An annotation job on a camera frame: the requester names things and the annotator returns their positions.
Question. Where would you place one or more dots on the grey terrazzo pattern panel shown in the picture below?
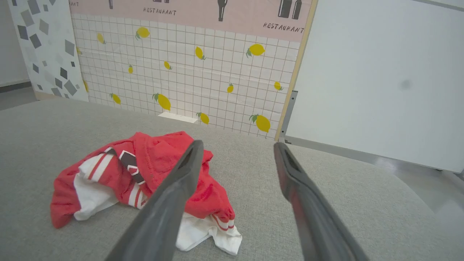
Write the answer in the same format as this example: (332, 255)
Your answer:
(47, 54)

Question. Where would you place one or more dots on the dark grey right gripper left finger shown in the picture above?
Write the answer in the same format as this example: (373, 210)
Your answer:
(165, 210)

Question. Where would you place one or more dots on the lemon print restaurant backdrop panel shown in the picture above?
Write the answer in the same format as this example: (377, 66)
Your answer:
(181, 54)

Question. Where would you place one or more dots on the plain white board panel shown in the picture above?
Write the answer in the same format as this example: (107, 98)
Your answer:
(362, 72)

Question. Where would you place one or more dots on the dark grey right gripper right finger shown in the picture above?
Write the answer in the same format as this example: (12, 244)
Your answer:
(311, 217)

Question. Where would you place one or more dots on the red and white jersey garment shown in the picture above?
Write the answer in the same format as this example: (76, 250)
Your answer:
(163, 156)

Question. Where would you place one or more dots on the grey metal panel bracket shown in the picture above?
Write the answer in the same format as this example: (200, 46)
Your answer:
(286, 119)

